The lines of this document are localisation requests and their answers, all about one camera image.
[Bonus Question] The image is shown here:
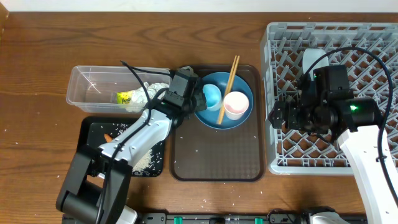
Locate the grey dishwasher rack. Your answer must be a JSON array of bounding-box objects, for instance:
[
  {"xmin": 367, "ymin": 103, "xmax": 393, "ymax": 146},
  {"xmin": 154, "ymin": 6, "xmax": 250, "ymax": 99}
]
[{"xmin": 261, "ymin": 22, "xmax": 397, "ymax": 175}]

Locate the orange carrot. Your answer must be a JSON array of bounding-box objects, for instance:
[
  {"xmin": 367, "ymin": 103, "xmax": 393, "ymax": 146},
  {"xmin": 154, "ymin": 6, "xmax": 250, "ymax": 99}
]
[{"xmin": 104, "ymin": 134, "xmax": 113, "ymax": 142}]

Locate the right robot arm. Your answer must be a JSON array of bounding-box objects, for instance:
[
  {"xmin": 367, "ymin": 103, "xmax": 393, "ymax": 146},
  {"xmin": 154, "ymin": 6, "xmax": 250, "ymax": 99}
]
[{"xmin": 268, "ymin": 65, "xmax": 397, "ymax": 223}]

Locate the black tray bin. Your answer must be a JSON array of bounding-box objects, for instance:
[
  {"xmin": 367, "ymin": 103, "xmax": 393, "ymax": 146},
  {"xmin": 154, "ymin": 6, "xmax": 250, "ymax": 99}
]
[{"xmin": 78, "ymin": 116, "xmax": 165, "ymax": 177}]

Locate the dark blue plate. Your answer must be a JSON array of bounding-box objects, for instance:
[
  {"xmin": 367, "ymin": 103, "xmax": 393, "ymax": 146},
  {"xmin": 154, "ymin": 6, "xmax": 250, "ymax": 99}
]
[{"xmin": 195, "ymin": 72, "xmax": 254, "ymax": 129}]

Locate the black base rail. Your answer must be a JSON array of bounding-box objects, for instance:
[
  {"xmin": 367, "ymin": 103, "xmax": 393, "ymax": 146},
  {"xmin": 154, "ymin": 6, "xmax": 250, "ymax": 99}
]
[{"xmin": 62, "ymin": 207, "xmax": 368, "ymax": 224}]

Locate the clear plastic bin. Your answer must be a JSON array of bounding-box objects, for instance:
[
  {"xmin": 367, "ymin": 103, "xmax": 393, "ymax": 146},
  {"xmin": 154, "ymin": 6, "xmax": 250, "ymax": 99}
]
[{"xmin": 66, "ymin": 65, "xmax": 172, "ymax": 114}]

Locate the wooden chopstick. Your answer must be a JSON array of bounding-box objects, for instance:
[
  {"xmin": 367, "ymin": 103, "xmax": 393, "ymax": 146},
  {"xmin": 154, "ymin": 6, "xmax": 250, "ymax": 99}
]
[
  {"xmin": 218, "ymin": 55, "xmax": 241, "ymax": 125},
  {"xmin": 216, "ymin": 55, "xmax": 238, "ymax": 125}
]

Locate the white paper napkin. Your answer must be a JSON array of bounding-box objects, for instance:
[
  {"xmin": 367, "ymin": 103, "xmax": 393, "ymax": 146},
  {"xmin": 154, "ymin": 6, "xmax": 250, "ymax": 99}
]
[{"xmin": 126, "ymin": 82, "xmax": 169, "ymax": 113}]

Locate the pink cup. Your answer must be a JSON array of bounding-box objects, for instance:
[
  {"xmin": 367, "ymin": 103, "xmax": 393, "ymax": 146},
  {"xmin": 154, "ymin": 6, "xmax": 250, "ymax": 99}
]
[{"xmin": 223, "ymin": 91, "xmax": 249, "ymax": 120}]

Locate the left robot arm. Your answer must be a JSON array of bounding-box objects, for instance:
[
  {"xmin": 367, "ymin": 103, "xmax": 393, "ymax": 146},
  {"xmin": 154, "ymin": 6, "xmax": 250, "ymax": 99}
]
[{"xmin": 55, "ymin": 66, "xmax": 206, "ymax": 223}]

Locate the light blue cup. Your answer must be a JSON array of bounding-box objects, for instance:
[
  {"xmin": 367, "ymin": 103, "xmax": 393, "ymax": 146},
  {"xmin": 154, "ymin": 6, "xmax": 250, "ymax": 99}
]
[{"xmin": 203, "ymin": 84, "xmax": 222, "ymax": 111}]

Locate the brown plastic serving tray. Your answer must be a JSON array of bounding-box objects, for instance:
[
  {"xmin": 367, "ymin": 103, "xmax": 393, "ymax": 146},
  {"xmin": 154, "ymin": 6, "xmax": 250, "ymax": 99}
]
[{"xmin": 170, "ymin": 65, "xmax": 266, "ymax": 182}]

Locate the green yellow snack wrapper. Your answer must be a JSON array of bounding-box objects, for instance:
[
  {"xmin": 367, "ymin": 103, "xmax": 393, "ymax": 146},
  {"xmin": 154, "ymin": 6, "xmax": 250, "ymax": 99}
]
[{"xmin": 116, "ymin": 90, "xmax": 134, "ymax": 105}]

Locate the spilled white rice pile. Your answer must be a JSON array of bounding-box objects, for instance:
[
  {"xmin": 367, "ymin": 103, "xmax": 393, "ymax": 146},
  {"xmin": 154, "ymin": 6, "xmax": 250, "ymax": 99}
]
[{"xmin": 111, "ymin": 123, "xmax": 164, "ymax": 175}]

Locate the light blue bowl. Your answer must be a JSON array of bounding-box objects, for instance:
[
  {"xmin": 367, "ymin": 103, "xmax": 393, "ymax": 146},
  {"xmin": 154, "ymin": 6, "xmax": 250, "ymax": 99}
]
[{"xmin": 302, "ymin": 49, "xmax": 329, "ymax": 81}]

